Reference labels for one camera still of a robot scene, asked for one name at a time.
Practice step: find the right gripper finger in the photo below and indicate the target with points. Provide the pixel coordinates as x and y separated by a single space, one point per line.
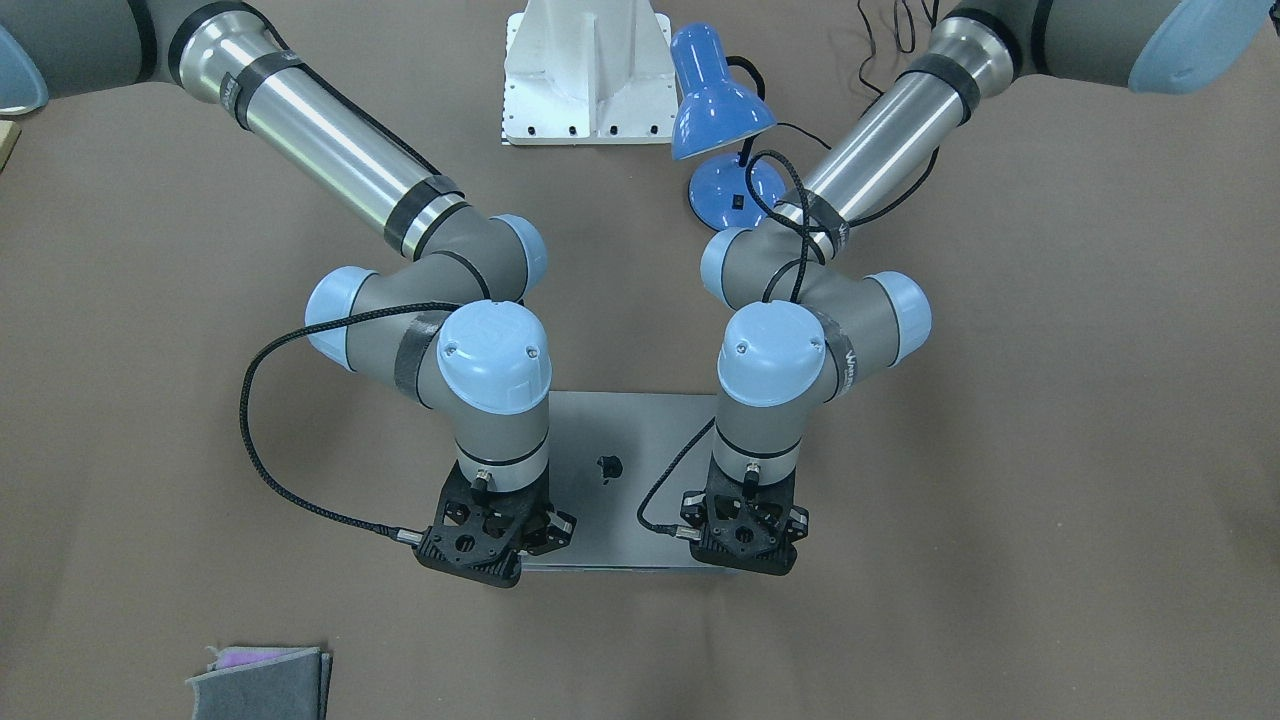
553 530

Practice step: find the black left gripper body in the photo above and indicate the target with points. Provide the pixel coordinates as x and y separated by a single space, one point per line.
797 521

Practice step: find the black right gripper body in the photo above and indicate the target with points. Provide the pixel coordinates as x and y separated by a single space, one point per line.
556 529

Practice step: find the grey laptop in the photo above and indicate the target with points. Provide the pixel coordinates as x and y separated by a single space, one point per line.
606 451

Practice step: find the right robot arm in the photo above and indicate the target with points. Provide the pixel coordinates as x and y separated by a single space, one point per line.
450 330

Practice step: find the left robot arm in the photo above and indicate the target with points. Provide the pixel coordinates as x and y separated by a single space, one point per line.
803 332

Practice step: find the folded grey cloth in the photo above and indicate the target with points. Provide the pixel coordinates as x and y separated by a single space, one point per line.
263 683

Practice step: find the blue desk lamp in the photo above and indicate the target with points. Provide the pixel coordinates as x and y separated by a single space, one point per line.
722 109

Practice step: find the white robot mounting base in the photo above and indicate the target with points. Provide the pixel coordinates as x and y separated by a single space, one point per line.
588 72

